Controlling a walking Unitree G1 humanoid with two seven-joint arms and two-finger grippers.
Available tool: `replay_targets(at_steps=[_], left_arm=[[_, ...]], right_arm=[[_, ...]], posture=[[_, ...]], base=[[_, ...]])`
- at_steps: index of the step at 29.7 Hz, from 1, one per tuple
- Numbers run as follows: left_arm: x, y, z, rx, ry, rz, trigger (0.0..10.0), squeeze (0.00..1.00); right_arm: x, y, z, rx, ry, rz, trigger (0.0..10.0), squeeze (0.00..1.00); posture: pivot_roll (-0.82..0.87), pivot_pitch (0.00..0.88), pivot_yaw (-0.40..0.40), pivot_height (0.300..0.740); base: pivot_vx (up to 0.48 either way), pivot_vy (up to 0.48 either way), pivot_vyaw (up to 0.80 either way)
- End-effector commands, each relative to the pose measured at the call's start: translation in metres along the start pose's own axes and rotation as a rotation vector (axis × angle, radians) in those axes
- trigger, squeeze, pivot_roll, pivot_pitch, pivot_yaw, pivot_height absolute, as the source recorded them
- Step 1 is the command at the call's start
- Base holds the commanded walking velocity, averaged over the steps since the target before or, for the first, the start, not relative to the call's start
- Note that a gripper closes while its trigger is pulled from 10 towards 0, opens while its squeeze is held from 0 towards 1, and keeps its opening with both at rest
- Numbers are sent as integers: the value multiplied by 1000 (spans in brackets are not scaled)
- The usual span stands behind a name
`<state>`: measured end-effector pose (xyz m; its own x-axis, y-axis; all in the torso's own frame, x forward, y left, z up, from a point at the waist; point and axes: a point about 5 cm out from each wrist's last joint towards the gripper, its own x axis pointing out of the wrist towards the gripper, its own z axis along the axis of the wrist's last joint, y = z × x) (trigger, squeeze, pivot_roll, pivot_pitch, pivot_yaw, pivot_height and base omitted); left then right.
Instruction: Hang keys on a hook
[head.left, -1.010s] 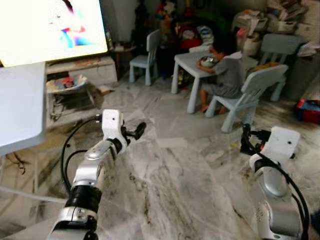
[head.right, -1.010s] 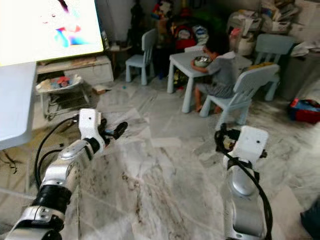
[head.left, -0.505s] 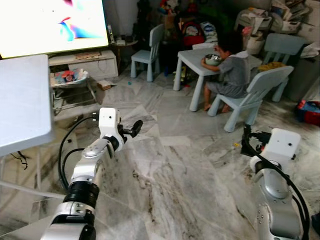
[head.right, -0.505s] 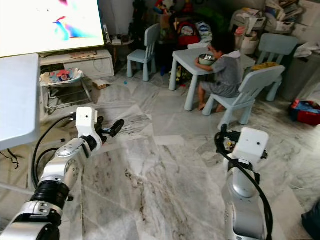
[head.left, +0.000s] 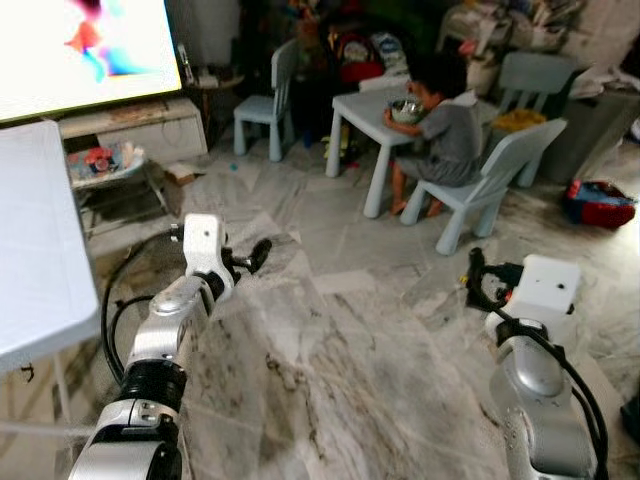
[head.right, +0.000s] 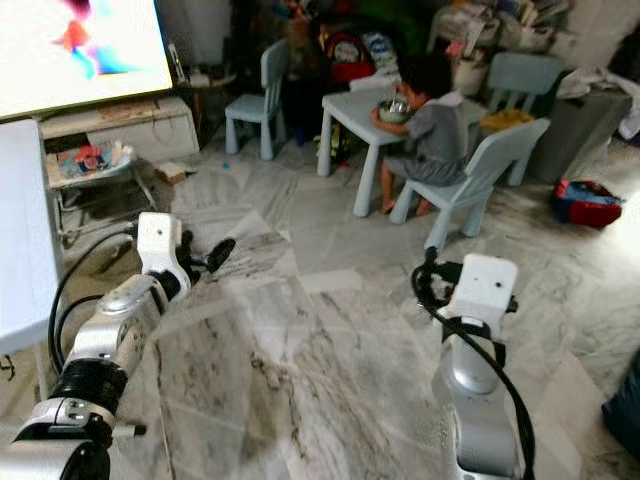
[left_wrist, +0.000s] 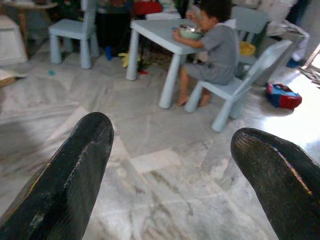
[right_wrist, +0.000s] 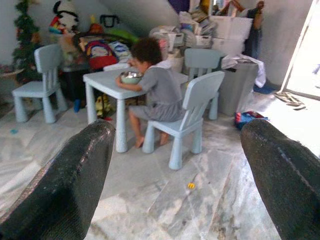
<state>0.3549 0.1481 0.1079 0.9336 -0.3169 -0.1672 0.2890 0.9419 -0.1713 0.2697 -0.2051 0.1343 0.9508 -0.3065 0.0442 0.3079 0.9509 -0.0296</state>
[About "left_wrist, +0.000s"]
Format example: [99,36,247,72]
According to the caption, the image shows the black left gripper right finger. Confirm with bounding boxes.
[230,127,320,240]

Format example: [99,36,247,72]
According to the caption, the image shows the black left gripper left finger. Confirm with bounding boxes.
[0,111,115,240]

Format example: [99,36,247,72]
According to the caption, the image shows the red and blue bag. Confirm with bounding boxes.
[265,82,303,110]

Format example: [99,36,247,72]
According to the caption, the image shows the grey striped cloth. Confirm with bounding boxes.
[299,64,320,88]

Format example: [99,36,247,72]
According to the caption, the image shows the brown flat board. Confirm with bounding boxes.
[0,68,18,88]

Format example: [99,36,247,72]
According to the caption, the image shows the small blue item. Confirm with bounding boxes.
[286,57,301,69]

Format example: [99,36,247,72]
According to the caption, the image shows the light blue plastic child chair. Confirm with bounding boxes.
[48,0,100,70]
[184,39,293,133]
[231,6,271,63]

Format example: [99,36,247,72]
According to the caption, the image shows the yellow plastic bowl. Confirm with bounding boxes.
[239,41,256,56]

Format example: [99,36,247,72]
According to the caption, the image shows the yellow toy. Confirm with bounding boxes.
[118,51,141,68]

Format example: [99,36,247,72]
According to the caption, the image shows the child in grey clothes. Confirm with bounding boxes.
[173,0,240,107]

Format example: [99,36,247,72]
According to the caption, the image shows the pile of light clothes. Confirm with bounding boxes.
[266,19,311,63]

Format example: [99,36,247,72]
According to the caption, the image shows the white covered furniture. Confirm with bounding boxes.
[0,14,28,66]

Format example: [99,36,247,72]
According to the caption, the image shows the black bin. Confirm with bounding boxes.
[96,9,132,57]

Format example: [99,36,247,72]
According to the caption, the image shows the round wooden table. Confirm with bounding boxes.
[0,1,58,60]

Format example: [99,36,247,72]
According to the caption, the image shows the green food bowl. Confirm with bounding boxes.
[178,23,205,41]

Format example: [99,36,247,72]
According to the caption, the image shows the light blue plastic child table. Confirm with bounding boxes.
[125,17,208,110]

